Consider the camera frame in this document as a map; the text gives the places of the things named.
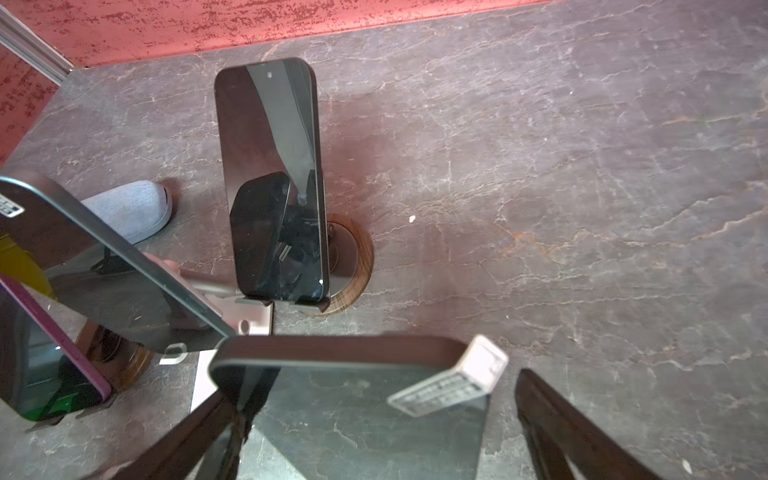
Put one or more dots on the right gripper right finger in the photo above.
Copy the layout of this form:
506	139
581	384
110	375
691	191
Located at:
559	437

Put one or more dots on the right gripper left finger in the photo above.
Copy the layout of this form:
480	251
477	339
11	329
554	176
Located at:
205	445

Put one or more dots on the black phone with sticker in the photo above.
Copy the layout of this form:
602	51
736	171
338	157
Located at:
360	407

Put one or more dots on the white phone stand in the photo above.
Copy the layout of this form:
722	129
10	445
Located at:
240	306
203	386

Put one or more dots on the black phone stand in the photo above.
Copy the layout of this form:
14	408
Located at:
52	243

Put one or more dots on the purple edged phone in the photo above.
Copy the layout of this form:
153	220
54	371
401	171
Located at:
44	375

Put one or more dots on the black phone on wooden stand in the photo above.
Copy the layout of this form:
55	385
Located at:
268	127

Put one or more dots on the grey oval pad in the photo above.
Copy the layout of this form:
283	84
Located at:
136	211

